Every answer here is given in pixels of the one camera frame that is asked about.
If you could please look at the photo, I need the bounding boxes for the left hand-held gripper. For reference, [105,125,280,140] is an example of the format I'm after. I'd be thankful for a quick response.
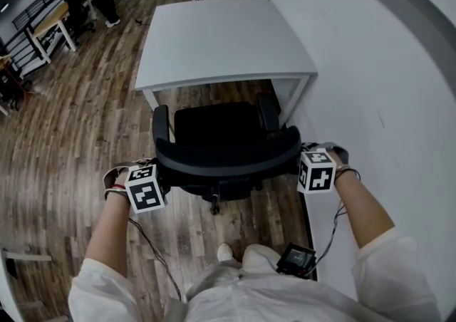
[123,163,172,215]

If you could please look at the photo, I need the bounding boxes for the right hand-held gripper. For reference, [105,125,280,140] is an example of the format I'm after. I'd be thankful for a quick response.
[296,147,338,195]

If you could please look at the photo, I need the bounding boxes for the black office chair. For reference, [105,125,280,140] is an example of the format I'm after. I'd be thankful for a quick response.
[152,91,303,217]

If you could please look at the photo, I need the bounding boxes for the person's left forearm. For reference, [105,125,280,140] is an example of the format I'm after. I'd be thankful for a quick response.
[83,190,131,271]

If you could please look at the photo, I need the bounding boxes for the person's right forearm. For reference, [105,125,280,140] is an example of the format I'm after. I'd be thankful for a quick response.
[334,174,396,249]

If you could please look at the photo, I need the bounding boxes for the black swivel chair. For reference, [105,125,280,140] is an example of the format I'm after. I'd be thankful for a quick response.
[63,0,97,46]

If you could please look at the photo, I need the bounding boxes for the person's right hand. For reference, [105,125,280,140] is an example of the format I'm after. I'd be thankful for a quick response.
[328,150,349,177]

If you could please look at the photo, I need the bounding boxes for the person's left hand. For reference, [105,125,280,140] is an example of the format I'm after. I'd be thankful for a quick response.
[113,167,131,189]

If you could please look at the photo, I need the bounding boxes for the dark wrist band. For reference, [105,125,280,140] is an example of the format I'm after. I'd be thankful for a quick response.
[333,165,361,182]

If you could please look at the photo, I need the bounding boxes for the black screen device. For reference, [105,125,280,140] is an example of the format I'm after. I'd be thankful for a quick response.
[276,241,317,279]

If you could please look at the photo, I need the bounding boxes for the person's left white shoe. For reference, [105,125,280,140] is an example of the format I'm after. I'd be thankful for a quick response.
[217,243,235,263]

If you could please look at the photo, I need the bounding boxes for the person in white coat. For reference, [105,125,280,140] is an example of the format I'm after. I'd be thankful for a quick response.
[67,226,442,322]

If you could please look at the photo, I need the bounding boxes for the white desk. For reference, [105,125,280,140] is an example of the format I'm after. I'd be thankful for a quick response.
[133,0,318,129]

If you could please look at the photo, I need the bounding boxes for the wooden top table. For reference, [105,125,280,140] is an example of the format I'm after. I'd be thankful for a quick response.
[30,3,78,65]

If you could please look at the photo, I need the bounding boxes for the black cable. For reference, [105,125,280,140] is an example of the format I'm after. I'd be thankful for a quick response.
[313,199,348,274]
[128,217,182,302]

